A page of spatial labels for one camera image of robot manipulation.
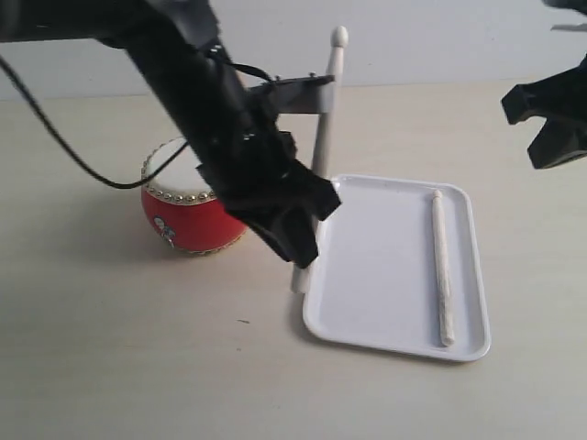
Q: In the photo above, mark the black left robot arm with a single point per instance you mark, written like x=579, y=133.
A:
x=110, y=21

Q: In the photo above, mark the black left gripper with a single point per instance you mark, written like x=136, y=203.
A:
x=243, y=157

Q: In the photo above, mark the wooden drumstick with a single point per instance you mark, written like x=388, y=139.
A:
x=339, y=40
x=445, y=309

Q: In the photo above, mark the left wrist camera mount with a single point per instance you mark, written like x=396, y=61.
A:
x=310, y=95

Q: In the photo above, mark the white rectangular plastic tray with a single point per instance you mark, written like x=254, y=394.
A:
x=374, y=283

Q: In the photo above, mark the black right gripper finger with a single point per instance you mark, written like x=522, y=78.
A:
x=558, y=142
x=561, y=97

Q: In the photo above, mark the small red drum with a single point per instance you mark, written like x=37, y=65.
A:
x=180, y=205

